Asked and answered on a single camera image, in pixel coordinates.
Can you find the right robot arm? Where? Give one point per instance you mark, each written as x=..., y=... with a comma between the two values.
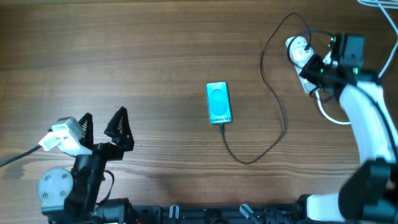
x=370, y=194

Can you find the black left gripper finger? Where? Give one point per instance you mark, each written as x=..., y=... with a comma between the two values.
x=118, y=129
x=86, y=123

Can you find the white USB charger plug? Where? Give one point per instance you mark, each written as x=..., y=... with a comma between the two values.
x=300, y=55

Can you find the white power strip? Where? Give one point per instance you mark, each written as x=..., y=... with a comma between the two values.
x=294, y=42

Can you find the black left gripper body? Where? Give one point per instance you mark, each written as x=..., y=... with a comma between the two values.
x=107, y=150

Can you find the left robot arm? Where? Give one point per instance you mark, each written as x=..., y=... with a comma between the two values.
x=70, y=196

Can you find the Galaxy smartphone with cyan screen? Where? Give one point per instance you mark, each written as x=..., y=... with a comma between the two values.
x=219, y=107

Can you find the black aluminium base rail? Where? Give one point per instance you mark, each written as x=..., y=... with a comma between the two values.
x=274, y=213

